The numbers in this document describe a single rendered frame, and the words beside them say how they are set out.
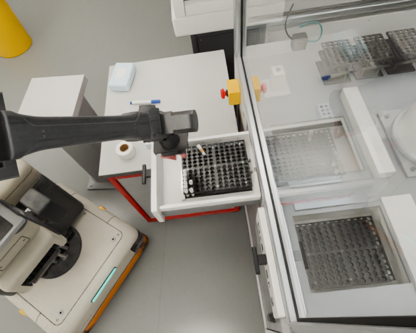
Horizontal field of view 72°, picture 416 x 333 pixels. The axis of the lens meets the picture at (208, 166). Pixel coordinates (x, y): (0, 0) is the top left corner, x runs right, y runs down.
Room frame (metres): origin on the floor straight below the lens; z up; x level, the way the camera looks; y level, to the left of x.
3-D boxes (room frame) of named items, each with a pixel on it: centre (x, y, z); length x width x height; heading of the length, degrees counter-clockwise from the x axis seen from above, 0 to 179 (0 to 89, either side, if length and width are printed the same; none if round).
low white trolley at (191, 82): (0.88, 0.12, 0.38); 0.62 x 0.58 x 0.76; 175
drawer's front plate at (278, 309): (0.13, -0.12, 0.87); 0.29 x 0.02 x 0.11; 175
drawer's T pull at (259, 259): (0.13, -0.09, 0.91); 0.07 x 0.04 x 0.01; 175
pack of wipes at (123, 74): (1.09, 0.31, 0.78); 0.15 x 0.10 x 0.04; 163
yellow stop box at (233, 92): (0.77, -0.15, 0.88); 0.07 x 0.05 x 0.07; 175
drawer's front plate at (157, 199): (0.47, 0.18, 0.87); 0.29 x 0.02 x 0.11; 175
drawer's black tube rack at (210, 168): (0.45, -0.02, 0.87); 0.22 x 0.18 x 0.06; 85
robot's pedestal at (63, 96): (1.08, 0.67, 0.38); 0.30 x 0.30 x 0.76; 79
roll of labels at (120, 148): (0.67, 0.31, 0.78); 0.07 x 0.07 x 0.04
